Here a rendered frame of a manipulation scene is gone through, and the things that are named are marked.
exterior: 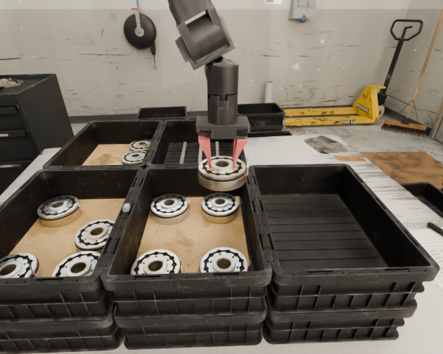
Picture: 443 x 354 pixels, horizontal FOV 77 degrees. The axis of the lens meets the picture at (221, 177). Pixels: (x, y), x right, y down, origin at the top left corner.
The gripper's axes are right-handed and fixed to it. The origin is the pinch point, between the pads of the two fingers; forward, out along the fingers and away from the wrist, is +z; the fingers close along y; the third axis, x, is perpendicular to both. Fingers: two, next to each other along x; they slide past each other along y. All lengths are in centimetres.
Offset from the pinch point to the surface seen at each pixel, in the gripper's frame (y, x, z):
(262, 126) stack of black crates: -40, -169, 48
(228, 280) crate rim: -0.3, 19.8, 12.8
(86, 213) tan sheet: 37.5, -12.2, 21.1
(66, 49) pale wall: 173, -317, 1
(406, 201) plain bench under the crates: -71, -32, 33
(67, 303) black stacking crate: 28.3, 19.1, 18.5
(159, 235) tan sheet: 15.6, -2.3, 21.4
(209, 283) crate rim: 2.9, 19.7, 13.4
